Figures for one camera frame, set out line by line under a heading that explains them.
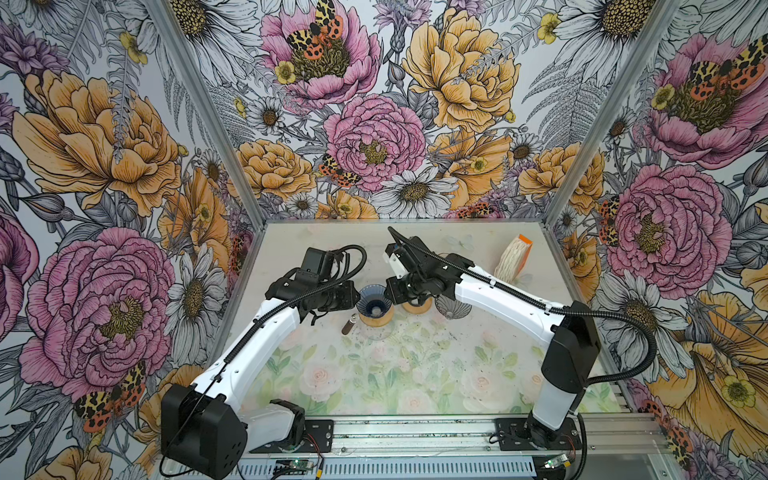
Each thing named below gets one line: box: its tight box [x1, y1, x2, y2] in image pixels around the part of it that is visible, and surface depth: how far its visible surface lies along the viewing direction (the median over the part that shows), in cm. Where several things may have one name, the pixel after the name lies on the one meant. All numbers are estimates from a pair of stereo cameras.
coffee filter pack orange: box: [494, 234, 534, 285], surface depth 102 cm
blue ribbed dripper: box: [356, 284, 393, 319], surface depth 85 cm
